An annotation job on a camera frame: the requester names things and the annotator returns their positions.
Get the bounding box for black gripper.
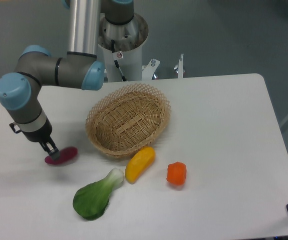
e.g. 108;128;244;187
10;117;59;161

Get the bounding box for purple sweet potato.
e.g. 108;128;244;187
45;146;78;166

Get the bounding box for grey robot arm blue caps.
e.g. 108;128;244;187
0;0;134;160

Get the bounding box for green bok choy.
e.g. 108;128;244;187
73;168;124;221

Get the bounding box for woven wicker basket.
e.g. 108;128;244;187
85;83;171;158

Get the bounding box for yellow mango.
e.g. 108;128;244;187
125;146;156;184

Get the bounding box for orange persimmon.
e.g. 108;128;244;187
166;162;187;186

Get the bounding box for black cable on pedestal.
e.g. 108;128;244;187
110;39;127;82

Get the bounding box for white metal base frame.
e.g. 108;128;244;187
103;53;186;82

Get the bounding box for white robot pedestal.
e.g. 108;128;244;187
98;13;149;83

